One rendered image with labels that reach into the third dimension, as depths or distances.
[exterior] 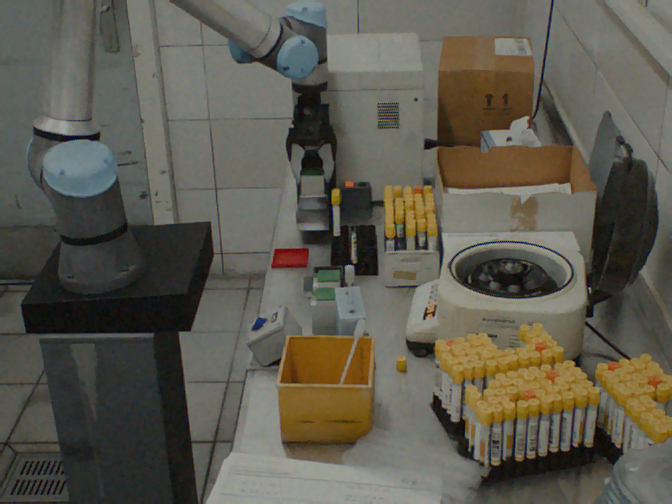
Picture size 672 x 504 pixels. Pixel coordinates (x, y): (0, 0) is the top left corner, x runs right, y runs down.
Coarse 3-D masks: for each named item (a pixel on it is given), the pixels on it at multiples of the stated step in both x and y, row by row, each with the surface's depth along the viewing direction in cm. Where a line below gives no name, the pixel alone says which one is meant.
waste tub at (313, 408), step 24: (288, 336) 152; (312, 336) 152; (336, 336) 152; (288, 360) 151; (312, 360) 154; (336, 360) 153; (360, 360) 153; (288, 384) 141; (312, 384) 141; (336, 384) 155; (360, 384) 155; (288, 408) 143; (312, 408) 142; (336, 408) 142; (360, 408) 142; (288, 432) 144; (312, 432) 144; (336, 432) 144; (360, 432) 143
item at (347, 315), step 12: (336, 288) 165; (348, 288) 165; (336, 300) 163; (348, 300) 161; (360, 300) 161; (336, 312) 165; (348, 312) 158; (360, 312) 158; (336, 324) 167; (348, 324) 157
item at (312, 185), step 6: (306, 180) 205; (312, 180) 205; (318, 180) 205; (324, 180) 209; (306, 186) 206; (312, 186) 206; (318, 186) 206; (324, 186) 209; (306, 192) 206; (312, 192) 206; (318, 192) 206; (324, 192) 209
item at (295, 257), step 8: (296, 248) 199; (304, 248) 199; (272, 256) 196; (280, 256) 198; (288, 256) 197; (296, 256) 197; (304, 256) 197; (272, 264) 193; (280, 264) 193; (288, 264) 193; (296, 264) 193; (304, 264) 193
